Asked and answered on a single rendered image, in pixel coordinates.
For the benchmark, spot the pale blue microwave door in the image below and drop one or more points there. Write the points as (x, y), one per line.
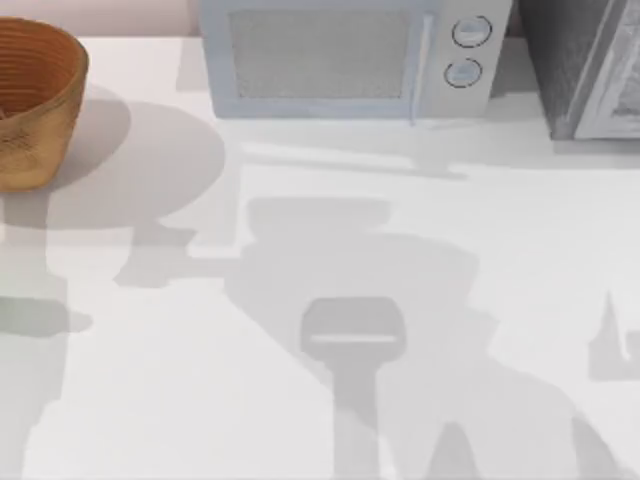
(320, 55)

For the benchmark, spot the pale microwave oven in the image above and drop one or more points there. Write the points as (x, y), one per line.
(470, 95)

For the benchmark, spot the round microwave knob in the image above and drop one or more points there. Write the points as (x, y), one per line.
(471, 30)
(463, 73)

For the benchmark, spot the brown woven basket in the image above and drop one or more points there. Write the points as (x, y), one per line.
(35, 125)

